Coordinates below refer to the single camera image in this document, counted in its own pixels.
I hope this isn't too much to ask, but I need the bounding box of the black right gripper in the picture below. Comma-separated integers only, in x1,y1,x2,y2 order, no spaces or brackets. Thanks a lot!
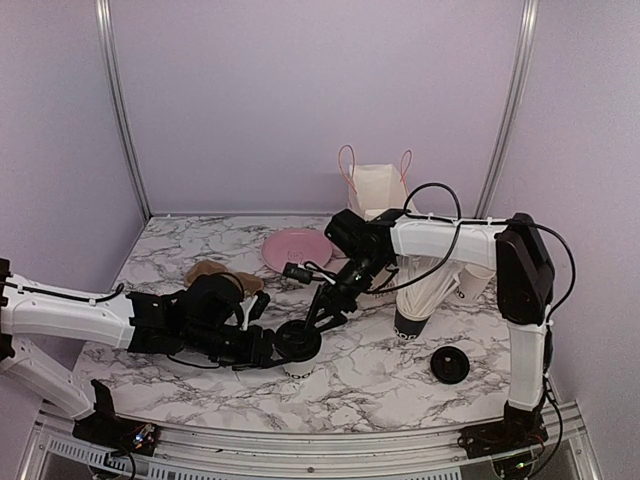
305,251,391,335

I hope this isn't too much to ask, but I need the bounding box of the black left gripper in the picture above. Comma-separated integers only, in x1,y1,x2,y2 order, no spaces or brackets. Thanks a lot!
183,322,294,371

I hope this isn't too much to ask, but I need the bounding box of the white paper coffee cup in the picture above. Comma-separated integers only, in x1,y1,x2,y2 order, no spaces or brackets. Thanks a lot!
283,354,317,380

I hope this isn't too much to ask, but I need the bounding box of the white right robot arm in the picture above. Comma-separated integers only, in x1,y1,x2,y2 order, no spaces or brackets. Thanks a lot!
305,209,555,448

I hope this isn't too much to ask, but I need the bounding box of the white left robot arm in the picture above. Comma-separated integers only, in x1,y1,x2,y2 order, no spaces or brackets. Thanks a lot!
1,259,286,445

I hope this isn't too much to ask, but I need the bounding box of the white paper takeout bag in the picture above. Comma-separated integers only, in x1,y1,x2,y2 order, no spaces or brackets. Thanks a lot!
338,145,413,220

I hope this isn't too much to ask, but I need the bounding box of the pink round plate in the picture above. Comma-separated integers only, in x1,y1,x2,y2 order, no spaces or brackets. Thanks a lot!
261,228,333,273

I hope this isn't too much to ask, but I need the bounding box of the brown cardboard cup carrier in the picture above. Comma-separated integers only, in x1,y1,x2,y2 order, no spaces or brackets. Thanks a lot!
184,260,265,296

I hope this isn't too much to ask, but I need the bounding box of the black cup holding straws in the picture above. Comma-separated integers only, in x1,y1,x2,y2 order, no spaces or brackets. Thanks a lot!
394,306,430,341

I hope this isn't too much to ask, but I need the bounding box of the bundle of white wrapped straws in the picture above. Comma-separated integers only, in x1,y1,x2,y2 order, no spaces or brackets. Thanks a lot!
396,256,464,321

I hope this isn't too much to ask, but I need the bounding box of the black plastic cup lid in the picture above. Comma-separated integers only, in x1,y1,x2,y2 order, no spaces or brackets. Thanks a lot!
430,346,470,385

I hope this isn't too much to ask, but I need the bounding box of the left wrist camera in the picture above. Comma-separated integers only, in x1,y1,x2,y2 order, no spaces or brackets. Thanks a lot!
240,290,271,331

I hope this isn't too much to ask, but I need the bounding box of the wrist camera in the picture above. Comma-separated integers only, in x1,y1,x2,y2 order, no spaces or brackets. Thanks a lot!
282,261,336,285
240,290,271,331

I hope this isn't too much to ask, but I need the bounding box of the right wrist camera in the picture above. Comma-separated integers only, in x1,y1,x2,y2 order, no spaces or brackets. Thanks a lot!
282,261,336,285

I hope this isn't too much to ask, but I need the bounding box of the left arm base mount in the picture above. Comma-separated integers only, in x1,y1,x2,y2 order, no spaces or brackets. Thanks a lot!
72,380,159,456

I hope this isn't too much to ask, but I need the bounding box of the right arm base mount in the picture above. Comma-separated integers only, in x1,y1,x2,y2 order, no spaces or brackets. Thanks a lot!
457,421,549,459

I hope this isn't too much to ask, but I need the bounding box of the right aluminium frame post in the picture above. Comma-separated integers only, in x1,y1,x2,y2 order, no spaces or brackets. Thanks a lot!
474,0,540,218

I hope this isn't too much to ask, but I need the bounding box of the aluminium frame post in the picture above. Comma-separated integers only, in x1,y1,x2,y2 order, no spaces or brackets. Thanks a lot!
95,0,152,223
474,0,540,218

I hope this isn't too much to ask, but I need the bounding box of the aluminium front rail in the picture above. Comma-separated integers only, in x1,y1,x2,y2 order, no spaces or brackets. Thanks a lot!
17,404,602,479

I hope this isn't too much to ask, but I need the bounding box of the left aluminium frame post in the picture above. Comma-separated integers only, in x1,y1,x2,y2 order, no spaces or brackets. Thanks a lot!
95,0,152,223

